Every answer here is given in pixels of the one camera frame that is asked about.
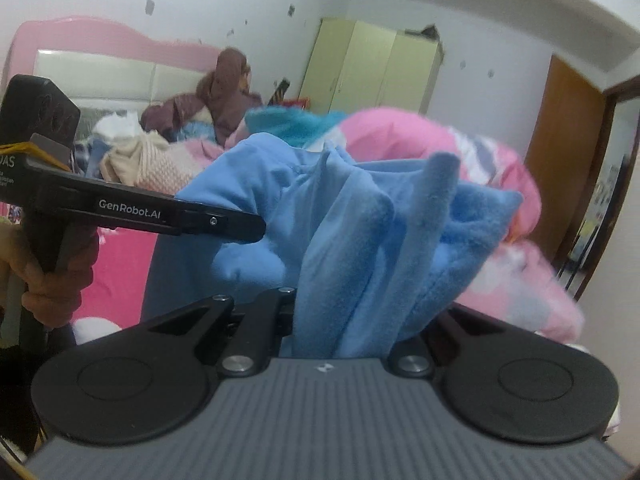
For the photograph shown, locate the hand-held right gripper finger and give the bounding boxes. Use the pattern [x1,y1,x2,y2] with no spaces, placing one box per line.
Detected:
[147,286,297,378]

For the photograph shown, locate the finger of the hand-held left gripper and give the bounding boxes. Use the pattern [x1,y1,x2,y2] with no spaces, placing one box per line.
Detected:
[175,199,267,244]

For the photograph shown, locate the blue t-shirt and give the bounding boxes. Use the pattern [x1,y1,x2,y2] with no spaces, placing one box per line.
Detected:
[141,132,524,360]

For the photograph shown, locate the person's left hand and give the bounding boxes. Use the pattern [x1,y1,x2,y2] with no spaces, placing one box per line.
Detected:
[0,220,101,330]

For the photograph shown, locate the black white checked cloth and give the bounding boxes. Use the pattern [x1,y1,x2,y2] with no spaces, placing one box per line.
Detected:
[70,137,94,177]

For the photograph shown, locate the beige cloth garment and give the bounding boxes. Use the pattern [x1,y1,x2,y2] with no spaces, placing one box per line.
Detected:
[100,135,153,185]

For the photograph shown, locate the beige checked knit sweater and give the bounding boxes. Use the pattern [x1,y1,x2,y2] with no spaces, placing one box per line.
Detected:
[134,134,203,193]

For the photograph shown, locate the green-grey patterned pillow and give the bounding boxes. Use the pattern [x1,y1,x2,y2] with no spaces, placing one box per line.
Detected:
[75,105,110,137]

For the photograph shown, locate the pink floral blanket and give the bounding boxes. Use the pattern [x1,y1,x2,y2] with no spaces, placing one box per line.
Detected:
[72,225,162,346]

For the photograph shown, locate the light blue cloth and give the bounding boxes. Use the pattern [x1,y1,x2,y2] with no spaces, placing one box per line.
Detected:
[177,120,217,144]

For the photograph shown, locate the teal striped cloth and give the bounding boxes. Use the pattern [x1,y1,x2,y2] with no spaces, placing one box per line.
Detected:
[244,106,349,149]

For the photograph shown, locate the brown padded jacket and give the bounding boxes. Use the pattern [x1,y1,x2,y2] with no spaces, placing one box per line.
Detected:
[140,47,264,150]

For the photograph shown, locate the pink headboard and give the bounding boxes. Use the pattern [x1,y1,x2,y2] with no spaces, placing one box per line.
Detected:
[5,16,227,128]

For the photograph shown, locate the person's black trouser leg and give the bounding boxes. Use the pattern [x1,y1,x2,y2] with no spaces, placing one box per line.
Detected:
[0,305,77,461]

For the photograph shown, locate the pink patterned duvet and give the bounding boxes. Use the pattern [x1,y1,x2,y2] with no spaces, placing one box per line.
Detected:
[185,106,587,345]

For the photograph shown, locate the yellow-green cabinet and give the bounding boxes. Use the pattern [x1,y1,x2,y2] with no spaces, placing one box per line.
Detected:
[298,16,445,117]

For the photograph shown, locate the brown wooden wardrobe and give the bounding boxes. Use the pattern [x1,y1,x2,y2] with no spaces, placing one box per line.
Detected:
[522,55,640,305]

